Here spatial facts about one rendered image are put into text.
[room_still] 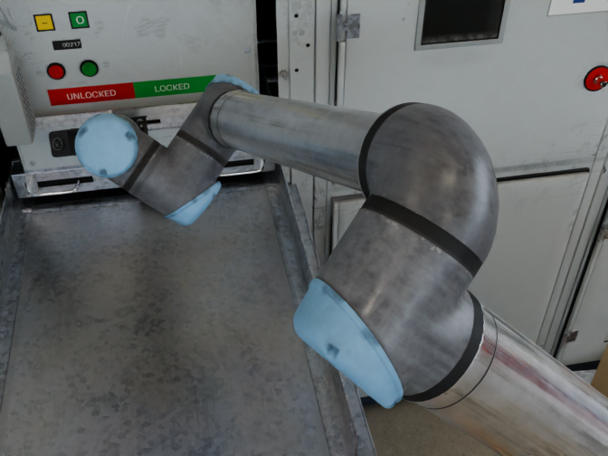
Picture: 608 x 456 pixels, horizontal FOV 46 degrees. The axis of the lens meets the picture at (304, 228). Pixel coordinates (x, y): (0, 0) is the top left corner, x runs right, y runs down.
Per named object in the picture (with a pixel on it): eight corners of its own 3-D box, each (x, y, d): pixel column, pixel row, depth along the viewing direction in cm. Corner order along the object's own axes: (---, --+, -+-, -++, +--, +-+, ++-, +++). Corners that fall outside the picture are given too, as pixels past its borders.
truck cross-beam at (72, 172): (275, 170, 156) (274, 147, 153) (18, 198, 149) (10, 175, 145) (271, 157, 160) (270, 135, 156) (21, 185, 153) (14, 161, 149)
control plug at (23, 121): (33, 145, 130) (8, 56, 119) (5, 147, 130) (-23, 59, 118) (37, 122, 136) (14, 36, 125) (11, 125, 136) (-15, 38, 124)
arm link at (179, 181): (233, 171, 109) (164, 124, 106) (192, 235, 108) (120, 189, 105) (226, 172, 118) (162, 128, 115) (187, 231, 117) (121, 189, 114)
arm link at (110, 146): (118, 194, 105) (57, 155, 103) (125, 184, 117) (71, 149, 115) (154, 140, 104) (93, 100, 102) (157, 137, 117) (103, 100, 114)
